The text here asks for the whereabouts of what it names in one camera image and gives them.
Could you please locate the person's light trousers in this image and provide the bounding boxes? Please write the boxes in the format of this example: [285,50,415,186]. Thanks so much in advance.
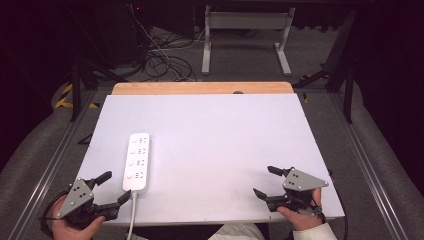
[207,223,268,240]

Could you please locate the white metal desk frame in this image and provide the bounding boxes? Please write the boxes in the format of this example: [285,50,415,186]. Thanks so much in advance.
[201,5,296,77]

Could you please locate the aluminium floor rail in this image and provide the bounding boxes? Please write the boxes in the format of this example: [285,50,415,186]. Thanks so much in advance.
[7,90,98,240]
[328,93,409,240]

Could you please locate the white power strip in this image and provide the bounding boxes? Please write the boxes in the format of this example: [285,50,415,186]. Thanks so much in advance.
[121,132,151,195]

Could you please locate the white power strip cable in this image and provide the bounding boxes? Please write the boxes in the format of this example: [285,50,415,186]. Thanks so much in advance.
[125,191,139,240]

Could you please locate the wooden table board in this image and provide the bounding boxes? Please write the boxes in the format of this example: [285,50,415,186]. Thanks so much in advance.
[111,81,295,96]

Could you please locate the white floor cable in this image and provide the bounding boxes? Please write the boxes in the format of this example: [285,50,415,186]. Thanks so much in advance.
[128,3,207,83]

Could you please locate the tangle of black floor cables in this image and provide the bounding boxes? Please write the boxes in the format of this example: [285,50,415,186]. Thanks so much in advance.
[141,28,198,83]

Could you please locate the person's left hand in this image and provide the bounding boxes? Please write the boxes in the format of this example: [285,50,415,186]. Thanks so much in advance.
[50,194,106,240]

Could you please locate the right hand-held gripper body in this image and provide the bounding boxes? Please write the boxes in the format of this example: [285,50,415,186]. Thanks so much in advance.
[265,167,330,216]

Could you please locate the person's white right sleeve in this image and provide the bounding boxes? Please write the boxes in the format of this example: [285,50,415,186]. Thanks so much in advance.
[292,222,339,240]

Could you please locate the person's right hand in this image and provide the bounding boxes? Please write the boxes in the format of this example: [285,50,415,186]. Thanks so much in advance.
[276,187,325,232]

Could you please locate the yellow black hazard tape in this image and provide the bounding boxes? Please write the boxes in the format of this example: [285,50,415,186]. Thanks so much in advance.
[54,83,100,110]

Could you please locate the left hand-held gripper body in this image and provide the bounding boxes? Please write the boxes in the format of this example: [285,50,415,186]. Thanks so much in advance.
[55,177,120,230]

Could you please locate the black metal stand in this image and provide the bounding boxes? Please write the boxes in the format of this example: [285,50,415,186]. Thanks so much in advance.
[293,9,358,124]
[68,59,129,123]

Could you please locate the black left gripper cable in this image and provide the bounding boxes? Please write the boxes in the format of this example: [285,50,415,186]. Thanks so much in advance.
[39,183,73,238]

